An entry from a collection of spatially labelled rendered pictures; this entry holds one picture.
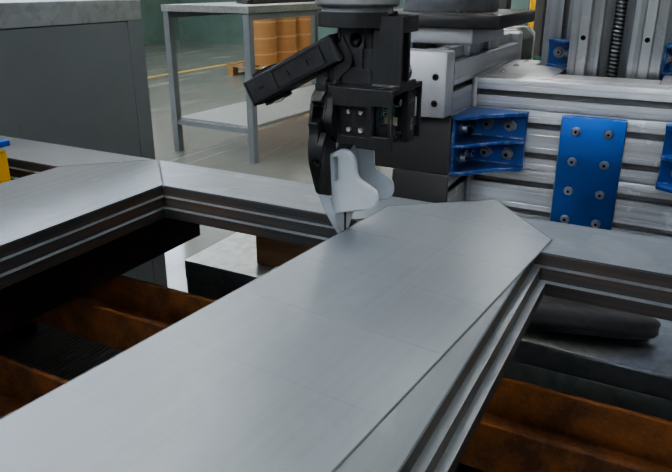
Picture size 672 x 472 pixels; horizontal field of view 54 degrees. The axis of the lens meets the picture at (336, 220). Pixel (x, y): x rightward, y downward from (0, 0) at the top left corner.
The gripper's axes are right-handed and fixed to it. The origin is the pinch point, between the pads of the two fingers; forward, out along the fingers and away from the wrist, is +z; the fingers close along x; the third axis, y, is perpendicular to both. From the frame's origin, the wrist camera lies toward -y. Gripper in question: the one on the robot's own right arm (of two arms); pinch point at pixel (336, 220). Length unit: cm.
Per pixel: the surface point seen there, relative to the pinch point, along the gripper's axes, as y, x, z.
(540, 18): -126, 728, 16
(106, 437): 4.1, -34.3, 0.8
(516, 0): -213, 977, 3
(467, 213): 10.5, 10.0, 0.7
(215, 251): -32.9, 21.3, 17.9
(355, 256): 5.0, -5.8, 0.7
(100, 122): -71, 36, 4
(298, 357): 9.2, -22.6, 0.8
